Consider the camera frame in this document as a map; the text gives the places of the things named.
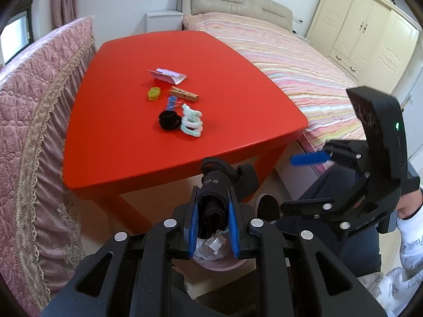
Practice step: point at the person's dark trouser legs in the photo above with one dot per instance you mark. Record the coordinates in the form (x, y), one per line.
(357, 247)

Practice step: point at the white green hair scrunchie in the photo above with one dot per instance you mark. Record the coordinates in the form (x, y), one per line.
(191, 122)

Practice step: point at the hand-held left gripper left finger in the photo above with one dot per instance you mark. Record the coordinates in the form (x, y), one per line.
(193, 222)

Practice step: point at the person's white printed top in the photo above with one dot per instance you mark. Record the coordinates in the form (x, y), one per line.
(393, 290)

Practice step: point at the bed with striped blanket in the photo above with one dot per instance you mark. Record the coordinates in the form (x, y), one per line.
(290, 72)

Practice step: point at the red table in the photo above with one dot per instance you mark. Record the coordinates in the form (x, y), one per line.
(165, 138)

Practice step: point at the white nightstand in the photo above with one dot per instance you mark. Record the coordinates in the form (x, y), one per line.
(162, 21)

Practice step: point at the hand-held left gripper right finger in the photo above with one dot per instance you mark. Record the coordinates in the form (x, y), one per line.
(234, 228)

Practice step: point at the cream wardrobe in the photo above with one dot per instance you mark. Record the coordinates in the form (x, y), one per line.
(360, 36)

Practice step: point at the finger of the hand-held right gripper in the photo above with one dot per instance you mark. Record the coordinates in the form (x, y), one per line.
(305, 207)
(309, 159)

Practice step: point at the wooden clothespin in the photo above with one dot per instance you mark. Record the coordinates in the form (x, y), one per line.
(184, 94)

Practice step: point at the small white pink paper box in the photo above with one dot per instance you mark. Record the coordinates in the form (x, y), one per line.
(168, 76)

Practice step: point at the person's right forearm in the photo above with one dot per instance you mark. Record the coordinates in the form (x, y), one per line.
(411, 234)

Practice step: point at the person's black shoe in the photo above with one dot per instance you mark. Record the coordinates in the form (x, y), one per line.
(267, 206)

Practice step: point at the window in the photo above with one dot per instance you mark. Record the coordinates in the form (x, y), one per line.
(15, 29)

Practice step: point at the beige padded headboard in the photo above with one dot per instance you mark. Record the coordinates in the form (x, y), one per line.
(231, 3)

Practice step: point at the pink bin with clear liner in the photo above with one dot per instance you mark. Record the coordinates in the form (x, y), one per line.
(216, 249)

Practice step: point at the blue binder clip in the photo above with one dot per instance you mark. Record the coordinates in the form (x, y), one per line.
(171, 102)

